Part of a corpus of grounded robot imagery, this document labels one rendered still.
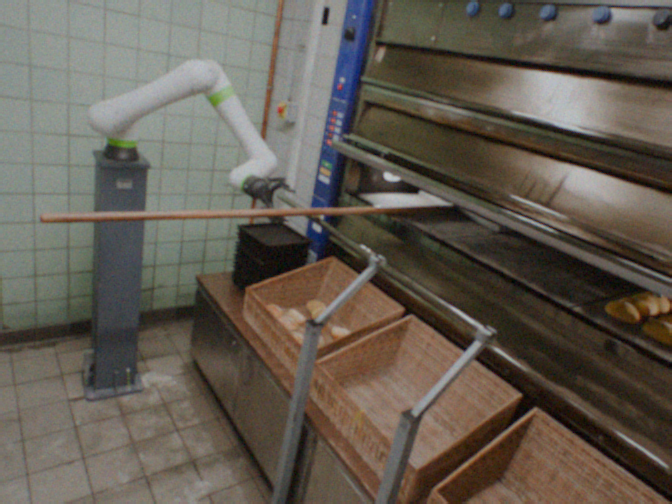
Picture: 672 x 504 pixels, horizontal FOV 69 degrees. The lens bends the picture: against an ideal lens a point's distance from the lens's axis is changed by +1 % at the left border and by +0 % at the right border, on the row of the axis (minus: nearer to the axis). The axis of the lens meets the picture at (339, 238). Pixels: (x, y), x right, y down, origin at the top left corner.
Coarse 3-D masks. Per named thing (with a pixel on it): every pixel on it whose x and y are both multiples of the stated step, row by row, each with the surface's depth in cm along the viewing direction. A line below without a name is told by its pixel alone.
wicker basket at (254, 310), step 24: (312, 264) 240; (336, 264) 243; (288, 288) 237; (312, 288) 246; (336, 288) 240; (360, 288) 228; (264, 312) 210; (336, 312) 236; (360, 312) 224; (384, 312) 214; (264, 336) 211; (288, 336) 194; (288, 360) 195
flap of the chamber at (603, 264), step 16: (368, 160) 202; (400, 176) 187; (432, 192) 175; (480, 208) 159; (512, 224) 149; (544, 240) 141; (576, 256) 134; (592, 256) 131; (624, 272) 124; (656, 288) 118
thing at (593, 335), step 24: (384, 216) 217; (432, 240) 196; (480, 264) 179; (504, 288) 170; (528, 288) 166; (552, 312) 156; (576, 312) 154; (600, 336) 144; (624, 336) 144; (648, 360) 134
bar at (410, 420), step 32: (320, 224) 192; (352, 288) 165; (416, 288) 152; (320, 320) 162; (448, 384) 130; (288, 416) 176; (416, 416) 127; (288, 448) 177; (288, 480) 185; (384, 480) 134
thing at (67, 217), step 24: (48, 216) 141; (72, 216) 144; (96, 216) 148; (120, 216) 152; (144, 216) 156; (168, 216) 161; (192, 216) 165; (216, 216) 170; (240, 216) 176; (264, 216) 182; (288, 216) 188
